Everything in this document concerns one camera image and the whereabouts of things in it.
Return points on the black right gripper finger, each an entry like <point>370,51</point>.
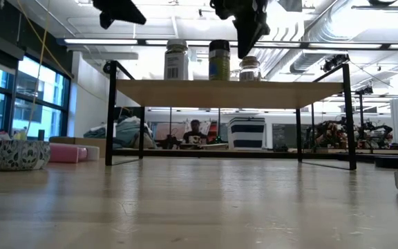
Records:
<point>251,32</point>

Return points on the cork-lid glass spice jar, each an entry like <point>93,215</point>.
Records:
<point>250,71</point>

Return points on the black-lid green-label spice jar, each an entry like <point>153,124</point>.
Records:
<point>219,62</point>

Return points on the white-lid spice jar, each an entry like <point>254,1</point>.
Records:
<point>176,62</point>

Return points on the background black robot arm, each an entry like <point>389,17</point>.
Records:
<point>375,133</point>

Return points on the round black ceiling fixture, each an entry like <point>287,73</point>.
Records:
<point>106,67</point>

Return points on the black ceiling track spotlight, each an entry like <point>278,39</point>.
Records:
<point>333,62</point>

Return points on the white navy striped bin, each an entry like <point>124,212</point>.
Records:
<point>245,133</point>

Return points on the person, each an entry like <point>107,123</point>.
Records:
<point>195,126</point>

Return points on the pile of cloth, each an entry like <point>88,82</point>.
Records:
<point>126,133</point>

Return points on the colourful parts pile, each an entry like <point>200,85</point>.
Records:
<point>330,135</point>

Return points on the white block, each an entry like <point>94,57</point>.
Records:
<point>93,153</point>

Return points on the small dark cylinder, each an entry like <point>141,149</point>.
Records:
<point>41,135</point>

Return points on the pink block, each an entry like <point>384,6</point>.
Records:
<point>66,154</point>

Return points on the leaf-patterned ceramic bowl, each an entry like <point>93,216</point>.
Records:
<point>17,155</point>

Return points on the wooden shelf with black frame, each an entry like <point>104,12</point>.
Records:
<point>219,93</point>

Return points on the silver ceiling duct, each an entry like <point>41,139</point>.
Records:
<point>323,31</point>

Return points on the black camera stand pole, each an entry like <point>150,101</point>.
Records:
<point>361,114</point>

